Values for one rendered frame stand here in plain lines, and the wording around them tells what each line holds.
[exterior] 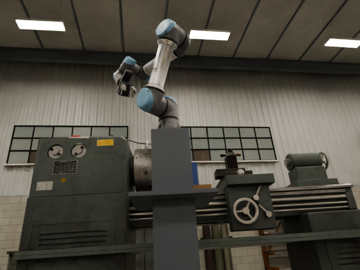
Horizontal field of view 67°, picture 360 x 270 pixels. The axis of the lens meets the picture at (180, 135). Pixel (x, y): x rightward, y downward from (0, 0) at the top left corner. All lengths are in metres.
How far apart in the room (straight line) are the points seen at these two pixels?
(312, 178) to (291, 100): 9.69
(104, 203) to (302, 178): 1.36
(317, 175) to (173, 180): 1.20
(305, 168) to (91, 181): 1.48
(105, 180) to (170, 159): 0.56
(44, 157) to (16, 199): 7.42
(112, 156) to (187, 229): 0.77
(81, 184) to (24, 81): 9.48
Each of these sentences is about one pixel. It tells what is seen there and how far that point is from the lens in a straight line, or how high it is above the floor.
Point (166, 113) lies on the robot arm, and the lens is 1.51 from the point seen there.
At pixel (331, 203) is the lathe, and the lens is 2.08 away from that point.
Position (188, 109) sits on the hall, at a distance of 10.02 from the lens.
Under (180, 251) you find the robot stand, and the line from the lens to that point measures 1.28.
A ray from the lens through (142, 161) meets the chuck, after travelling 1.88.
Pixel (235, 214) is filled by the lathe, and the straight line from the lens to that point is 1.69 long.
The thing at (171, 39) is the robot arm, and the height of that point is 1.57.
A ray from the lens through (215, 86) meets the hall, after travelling 10.84.
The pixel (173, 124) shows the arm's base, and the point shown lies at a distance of 1.48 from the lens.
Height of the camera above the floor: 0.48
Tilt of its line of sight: 24 degrees up
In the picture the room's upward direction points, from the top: 4 degrees counter-clockwise
